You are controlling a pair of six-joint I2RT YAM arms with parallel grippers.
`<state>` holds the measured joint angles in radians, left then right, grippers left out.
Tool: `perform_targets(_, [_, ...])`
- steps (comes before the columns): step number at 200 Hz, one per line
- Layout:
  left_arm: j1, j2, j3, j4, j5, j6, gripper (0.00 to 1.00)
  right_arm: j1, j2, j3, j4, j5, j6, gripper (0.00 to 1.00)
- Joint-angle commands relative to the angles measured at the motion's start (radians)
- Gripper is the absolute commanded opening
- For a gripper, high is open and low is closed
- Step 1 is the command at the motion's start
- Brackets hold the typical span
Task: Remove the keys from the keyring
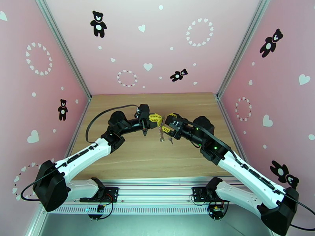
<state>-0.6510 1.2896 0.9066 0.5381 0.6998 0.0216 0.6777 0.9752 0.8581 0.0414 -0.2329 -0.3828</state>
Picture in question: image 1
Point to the small silver key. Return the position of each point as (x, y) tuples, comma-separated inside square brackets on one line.
[(170, 140)]

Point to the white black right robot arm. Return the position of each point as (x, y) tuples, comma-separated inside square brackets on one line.
[(246, 173)]

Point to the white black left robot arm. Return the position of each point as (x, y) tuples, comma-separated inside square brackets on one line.
[(81, 156)]

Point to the small black circuit board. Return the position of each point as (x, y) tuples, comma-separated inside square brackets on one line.
[(216, 210), (101, 208)]

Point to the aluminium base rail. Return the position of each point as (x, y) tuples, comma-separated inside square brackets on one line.
[(155, 193)]

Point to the aluminium frame post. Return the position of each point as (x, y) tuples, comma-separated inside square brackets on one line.
[(243, 46), (64, 46)]

